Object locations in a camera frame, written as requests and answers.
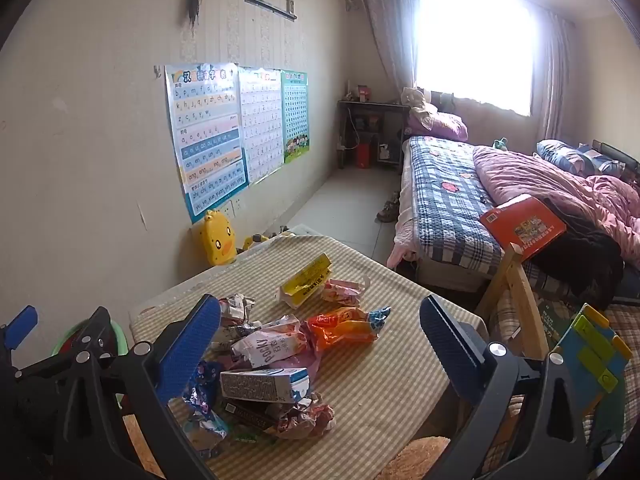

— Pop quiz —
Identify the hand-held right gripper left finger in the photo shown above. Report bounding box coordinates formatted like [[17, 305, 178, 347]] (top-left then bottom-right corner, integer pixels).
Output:
[[50, 294, 222, 480]]

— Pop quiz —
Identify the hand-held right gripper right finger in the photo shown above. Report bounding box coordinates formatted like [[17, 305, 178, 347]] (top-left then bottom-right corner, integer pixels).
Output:
[[419, 294, 591, 480]]

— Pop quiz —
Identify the blue green toy board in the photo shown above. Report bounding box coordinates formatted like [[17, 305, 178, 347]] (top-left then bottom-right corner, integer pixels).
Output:
[[552, 302, 633, 416]]

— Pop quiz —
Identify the pink quilt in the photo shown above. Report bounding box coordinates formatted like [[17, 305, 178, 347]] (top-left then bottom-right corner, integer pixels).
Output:
[[472, 145, 640, 266]]

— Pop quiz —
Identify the orange cardboard box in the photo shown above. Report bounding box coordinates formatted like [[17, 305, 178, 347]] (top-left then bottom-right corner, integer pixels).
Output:
[[480, 194, 567, 263]]

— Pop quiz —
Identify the orange snack wrapper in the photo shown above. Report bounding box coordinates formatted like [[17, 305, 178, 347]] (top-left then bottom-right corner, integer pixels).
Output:
[[306, 306, 392, 346]]

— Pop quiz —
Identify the white pink snack wrapper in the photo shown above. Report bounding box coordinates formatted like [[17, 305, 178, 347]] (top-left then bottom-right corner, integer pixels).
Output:
[[231, 315, 313, 368]]

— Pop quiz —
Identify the purple pillow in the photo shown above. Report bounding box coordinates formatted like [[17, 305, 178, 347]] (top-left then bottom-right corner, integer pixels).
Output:
[[407, 110, 469, 142]]

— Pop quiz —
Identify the red patterned wrapper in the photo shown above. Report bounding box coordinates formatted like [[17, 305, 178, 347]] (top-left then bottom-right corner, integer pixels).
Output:
[[272, 395, 337, 441]]

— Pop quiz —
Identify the white chart wall poster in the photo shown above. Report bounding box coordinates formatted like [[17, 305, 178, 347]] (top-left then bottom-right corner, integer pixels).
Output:
[[237, 66, 285, 185]]

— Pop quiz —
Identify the metal wall bracket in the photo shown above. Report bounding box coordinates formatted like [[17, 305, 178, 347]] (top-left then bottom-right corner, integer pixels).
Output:
[[243, 0, 298, 22]]

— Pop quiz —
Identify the checkered cloth table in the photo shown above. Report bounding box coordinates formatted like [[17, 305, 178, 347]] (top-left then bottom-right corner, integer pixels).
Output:
[[129, 234, 488, 480]]

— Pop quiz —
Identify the blue letter wall poster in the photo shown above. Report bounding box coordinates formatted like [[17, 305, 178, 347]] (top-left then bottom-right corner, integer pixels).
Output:
[[165, 62, 250, 225]]

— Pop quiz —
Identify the black cloth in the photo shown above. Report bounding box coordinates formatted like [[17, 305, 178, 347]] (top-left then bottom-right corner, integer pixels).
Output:
[[530, 197, 626, 311]]

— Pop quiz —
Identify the brown plush toy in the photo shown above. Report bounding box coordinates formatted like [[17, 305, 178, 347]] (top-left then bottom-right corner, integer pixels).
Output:
[[375, 435, 451, 480]]

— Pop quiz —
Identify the yellow duck toy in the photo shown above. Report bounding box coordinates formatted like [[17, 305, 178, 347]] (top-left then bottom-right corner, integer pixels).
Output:
[[192, 210, 237, 267]]

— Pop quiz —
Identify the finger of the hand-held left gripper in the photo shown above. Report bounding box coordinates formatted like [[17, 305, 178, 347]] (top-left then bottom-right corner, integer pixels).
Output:
[[0, 305, 40, 361], [12, 306, 113, 386]]

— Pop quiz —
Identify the beige stuffed toy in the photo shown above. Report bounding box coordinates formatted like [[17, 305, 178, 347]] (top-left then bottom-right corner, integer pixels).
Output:
[[402, 87, 441, 116]]

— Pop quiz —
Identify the yellow toy car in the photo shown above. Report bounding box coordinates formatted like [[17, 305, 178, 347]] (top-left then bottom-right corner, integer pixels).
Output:
[[236, 230, 297, 255]]

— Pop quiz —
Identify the blue striped pillow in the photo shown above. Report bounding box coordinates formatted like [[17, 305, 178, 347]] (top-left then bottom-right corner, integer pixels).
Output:
[[536, 139, 626, 177]]

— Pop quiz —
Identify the pair of grey shoes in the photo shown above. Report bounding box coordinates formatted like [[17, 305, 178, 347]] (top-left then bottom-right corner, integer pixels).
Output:
[[376, 191, 401, 223]]

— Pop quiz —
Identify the brown plaid cloth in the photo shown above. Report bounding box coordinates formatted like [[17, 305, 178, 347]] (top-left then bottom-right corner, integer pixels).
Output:
[[492, 290, 640, 461]]

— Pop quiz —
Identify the dark brown box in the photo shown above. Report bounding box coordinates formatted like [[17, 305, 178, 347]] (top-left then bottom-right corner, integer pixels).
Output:
[[222, 400, 281, 428]]

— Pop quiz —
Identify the red bucket with green rim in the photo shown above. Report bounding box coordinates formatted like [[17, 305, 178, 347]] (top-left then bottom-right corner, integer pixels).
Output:
[[50, 321, 128, 411]]

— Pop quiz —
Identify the wooden chair frame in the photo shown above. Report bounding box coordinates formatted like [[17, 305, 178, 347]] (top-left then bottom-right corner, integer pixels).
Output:
[[475, 242, 551, 361]]

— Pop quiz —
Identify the bright window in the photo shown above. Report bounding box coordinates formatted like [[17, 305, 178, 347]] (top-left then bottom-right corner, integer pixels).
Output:
[[412, 0, 543, 117]]

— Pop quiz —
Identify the green book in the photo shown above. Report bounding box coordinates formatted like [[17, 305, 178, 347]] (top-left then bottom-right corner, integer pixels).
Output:
[[537, 297, 581, 351]]

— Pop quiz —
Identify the black metal shelf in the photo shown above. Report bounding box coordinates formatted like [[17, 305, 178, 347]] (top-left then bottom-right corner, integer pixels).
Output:
[[337, 99, 411, 171]]

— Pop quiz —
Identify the pink strawberry wrapper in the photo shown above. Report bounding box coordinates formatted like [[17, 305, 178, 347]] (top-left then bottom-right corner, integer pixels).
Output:
[[322, 275, 372, 306]]

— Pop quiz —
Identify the green chart wall poster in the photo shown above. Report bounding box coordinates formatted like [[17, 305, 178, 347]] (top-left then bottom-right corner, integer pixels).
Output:
[[280, 70, 311, 165]]

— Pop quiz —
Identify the lace curtain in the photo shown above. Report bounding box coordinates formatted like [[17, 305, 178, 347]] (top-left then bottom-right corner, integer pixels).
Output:
[[535, 7, 576, 146], [360, 0, 426, 96]]

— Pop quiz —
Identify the blue purple foil wrapper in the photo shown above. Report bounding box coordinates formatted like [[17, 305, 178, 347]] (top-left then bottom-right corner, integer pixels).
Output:
[[182, 360, 231, 461]]

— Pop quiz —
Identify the dark bed headboard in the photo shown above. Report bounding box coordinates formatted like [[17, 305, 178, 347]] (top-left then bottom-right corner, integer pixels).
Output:
[[592, 139, 640, 181]]

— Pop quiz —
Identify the yellow cardboard box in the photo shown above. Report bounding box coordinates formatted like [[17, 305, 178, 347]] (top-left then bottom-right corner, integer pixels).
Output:
[[278, 253, 333, 308]]

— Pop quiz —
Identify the grey white wrapper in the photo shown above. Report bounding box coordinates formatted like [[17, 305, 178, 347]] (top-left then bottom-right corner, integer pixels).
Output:
[[210, 294, 261, 353]]

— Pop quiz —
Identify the bed with plaid sheet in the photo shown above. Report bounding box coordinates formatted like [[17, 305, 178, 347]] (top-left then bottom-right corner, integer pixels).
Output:
[[387, 135, 640, 306]]

